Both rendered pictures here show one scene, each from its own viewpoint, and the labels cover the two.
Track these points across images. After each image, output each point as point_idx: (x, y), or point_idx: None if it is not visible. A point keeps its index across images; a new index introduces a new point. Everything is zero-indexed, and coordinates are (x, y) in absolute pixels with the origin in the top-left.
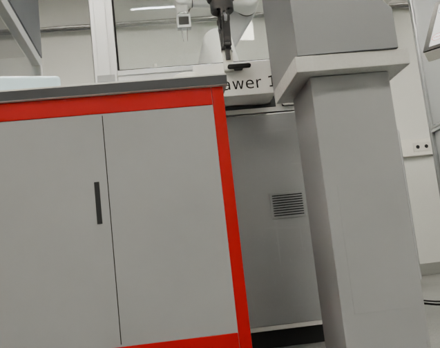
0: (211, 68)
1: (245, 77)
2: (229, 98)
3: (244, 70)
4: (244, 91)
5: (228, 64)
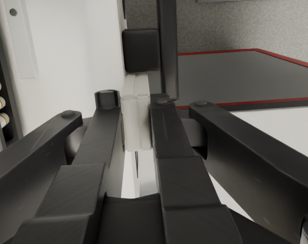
0: (133, 168)
1: (123, 18)
2: (43, 77)
3: (121, 17)
4: (126, 28)
5: (177, 97)
